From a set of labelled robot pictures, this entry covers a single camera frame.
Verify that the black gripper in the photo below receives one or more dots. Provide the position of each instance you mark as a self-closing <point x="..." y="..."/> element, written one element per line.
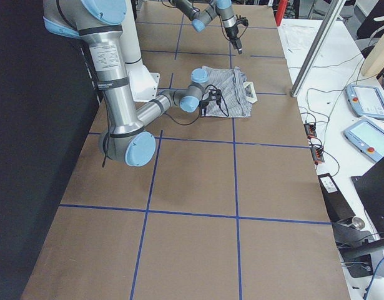
<point x="231" y="32"/>
<point x="203" y="110"/>

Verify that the blue white striped polo shirt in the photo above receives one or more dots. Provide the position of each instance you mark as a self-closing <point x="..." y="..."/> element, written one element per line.
<point x="231" y="84"/>

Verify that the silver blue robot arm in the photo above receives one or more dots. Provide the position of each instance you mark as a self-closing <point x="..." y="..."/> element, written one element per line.
<point x="222" y="9"/>
<point x="99" y="24"/>

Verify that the red fire extinguisher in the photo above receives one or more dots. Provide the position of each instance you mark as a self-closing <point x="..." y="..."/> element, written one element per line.
<point x="281" y="9"/>

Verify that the clear plastic paper sleeve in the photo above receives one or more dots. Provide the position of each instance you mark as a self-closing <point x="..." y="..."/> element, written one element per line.
<point x="298" y="37"/>

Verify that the brown paper table cover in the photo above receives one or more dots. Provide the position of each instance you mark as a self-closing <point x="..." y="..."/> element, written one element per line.
<point x="226" y="209"/>

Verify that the upper black orange connector box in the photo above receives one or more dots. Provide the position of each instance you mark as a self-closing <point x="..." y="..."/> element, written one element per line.
<point x="310" y="130"/>

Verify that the black office chair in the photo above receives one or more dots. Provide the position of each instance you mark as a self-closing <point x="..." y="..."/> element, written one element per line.
<point x="369" y="25"/>

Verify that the beige wooden board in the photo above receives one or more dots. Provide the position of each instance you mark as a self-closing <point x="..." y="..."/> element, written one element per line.
<point x="374" y="63"/>

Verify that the upper teach pendant tablet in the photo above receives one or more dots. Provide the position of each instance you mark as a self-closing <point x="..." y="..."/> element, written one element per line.
<point x="366" y="101"/>

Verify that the teach pendant tablet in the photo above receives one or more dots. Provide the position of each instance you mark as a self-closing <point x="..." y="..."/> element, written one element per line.
<point x="368" y="138"/>
<point x="366" y="101"/>

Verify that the black box with white label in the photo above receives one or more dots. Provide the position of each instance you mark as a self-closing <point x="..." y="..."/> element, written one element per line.
<point x="337" y="207"/>

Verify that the lower teach pendant tablet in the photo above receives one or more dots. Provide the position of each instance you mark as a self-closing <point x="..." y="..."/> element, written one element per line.
<point x="368" y="138"/>

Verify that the black monitor corner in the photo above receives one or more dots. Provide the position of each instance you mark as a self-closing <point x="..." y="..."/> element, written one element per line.
<point x="370" y="189"/>

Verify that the shiny metal knob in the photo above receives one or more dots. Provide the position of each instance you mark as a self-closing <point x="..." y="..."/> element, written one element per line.
<point x="357" y="223"/>

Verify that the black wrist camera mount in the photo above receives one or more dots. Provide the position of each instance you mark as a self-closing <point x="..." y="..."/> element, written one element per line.
<point x="215" y="95"/>
<point x="242" y="20"/>

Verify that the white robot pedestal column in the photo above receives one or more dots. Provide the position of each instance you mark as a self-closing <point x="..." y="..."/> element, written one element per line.
<point x="143" y="83"/>

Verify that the aluminium frame post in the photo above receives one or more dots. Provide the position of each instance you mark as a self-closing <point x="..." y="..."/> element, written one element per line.
<point x="323" y="31"/>

